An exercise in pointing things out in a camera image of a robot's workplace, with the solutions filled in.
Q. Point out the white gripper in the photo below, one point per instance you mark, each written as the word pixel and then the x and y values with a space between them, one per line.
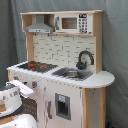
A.
pixel 24 90

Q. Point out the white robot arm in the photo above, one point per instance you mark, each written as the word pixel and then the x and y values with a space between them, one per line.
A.
pixel 10 96

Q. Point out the wooden toy kitchen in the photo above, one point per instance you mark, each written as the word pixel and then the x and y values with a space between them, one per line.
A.
pixel 72 50

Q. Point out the right red oven knob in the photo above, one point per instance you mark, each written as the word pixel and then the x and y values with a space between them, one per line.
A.
pixel 34 84

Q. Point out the black toy stovetop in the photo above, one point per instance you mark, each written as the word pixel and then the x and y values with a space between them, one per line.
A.
pixel 37 66

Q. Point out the grey ice dispenser panel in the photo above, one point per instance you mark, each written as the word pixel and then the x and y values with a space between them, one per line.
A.
pixel 62 104

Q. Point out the grey toy sink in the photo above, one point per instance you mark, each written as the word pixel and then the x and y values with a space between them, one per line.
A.
pixel 73 74

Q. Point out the grey range hood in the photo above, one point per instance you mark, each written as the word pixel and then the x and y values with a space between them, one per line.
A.
pixel 39 26

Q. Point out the toy microwave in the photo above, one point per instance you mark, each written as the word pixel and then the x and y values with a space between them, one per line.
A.
pixel 73 23

